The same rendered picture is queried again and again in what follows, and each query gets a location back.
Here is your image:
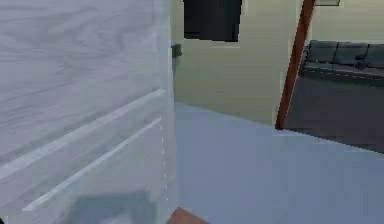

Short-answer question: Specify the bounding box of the white panelled room door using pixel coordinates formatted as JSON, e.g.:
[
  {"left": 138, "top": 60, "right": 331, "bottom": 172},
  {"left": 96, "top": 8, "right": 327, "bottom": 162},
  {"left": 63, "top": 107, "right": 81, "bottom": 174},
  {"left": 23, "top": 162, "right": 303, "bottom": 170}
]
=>
[{"left": 0, "top": 0, "right": 179, "bottom": 224}]

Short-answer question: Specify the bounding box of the brown wooden door frame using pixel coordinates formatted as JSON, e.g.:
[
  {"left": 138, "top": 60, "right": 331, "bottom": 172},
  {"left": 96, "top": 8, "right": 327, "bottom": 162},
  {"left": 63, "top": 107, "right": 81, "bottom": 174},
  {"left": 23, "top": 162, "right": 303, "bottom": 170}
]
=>
[{"left": 274, "top": 0, "right": 317, "bottom": 131}]

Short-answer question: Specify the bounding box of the pale framed wall picture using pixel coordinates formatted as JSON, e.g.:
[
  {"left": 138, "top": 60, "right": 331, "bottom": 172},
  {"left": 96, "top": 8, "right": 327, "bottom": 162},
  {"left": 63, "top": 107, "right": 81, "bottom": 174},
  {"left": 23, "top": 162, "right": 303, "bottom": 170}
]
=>
[{"left": 314, "top": 0, "right": 341, "bottom": 8}]

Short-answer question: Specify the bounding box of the black framed wall picture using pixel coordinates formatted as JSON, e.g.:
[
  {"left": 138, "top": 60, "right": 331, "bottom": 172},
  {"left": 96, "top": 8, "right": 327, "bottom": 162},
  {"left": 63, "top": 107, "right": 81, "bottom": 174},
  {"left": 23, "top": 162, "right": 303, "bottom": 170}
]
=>
[{"left": 182, "top": 0, "right": 243, "bottom": 43}]

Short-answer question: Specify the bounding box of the dark door handle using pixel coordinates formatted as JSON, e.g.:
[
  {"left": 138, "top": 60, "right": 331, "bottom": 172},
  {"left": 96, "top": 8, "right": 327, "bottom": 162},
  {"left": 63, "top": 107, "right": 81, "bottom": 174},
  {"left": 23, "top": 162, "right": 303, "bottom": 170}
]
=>
[{"left": 171, "top": 43, "right": 183, "bottom": 59}]

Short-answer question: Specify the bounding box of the dark grey sofa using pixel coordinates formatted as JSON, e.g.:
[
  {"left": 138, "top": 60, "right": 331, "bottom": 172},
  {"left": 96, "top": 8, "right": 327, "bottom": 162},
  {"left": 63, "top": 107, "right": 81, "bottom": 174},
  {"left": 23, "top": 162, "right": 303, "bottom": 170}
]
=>
[{"left": 300, "top": 39, "right": 384, "bottom": 88}]

